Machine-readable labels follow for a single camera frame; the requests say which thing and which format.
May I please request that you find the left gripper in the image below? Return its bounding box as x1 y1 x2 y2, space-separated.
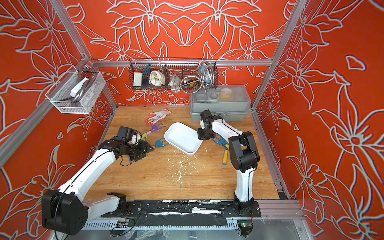
125 140 155 160

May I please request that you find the white plastic storage box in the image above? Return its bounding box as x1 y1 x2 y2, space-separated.
164 122 203 156

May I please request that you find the blue fork rake yellow handle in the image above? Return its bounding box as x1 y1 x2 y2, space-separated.
222 144 229 166

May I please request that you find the blue claw rake yellow handle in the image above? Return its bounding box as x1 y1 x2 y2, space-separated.
212 134 229 150

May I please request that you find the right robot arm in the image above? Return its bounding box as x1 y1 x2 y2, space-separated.
198 110 260 215

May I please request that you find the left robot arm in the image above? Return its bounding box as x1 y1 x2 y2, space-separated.
42 127 155 236

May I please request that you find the white box in basket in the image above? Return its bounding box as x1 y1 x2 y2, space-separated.
133 72 143 88

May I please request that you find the white pink garden glove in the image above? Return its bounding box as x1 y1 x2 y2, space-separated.
145 109 171 126

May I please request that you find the grey plastic toolbox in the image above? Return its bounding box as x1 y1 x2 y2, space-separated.
190 85 251 123

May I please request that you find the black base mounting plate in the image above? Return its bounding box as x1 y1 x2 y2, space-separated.
102 200 262 218

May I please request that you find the white cloth in basket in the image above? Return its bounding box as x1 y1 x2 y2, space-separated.
149 71 166 87

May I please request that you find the coiled metal hose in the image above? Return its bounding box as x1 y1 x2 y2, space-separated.
180 59 215 94

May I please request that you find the black wire wall basket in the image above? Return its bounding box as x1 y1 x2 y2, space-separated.
129 58 219 95

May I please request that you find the white wire wall basket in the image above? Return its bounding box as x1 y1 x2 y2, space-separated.
46 67 106 114

